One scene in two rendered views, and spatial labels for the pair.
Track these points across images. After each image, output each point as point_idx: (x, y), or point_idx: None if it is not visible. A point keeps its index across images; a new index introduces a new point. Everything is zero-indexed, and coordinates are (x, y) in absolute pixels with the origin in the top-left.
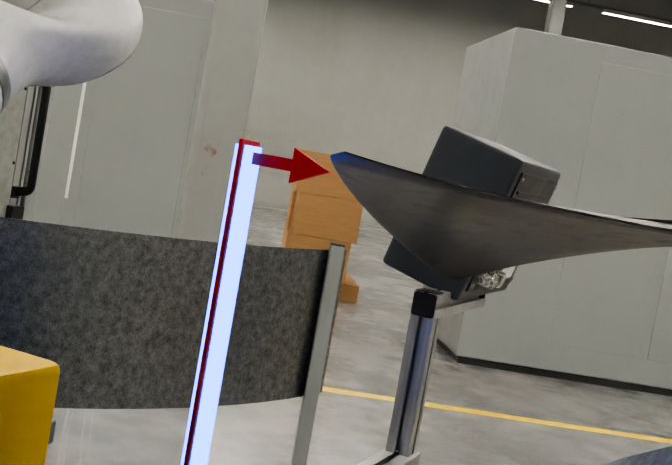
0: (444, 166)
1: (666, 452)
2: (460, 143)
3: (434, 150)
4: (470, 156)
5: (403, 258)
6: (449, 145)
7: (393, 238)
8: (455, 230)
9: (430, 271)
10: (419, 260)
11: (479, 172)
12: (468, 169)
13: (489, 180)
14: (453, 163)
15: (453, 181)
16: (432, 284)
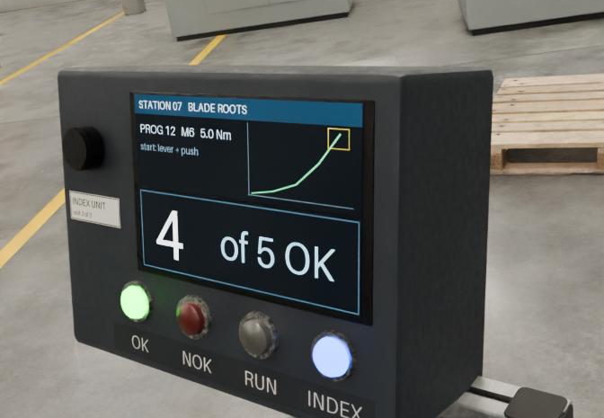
0: (424, 168)
1: None
2: (432, 98)
3: (403, 146)
4: (448, 114)
5: (421, 404)
6: (420, 116)
7: (397, 389)
8: None
9: (454, 377)
10: (439, 378)
11: (463, 136)
12: (451, 143)
13: (475, 140)
14: (433, 149)
15: (441, 186)
16: (460, 393)
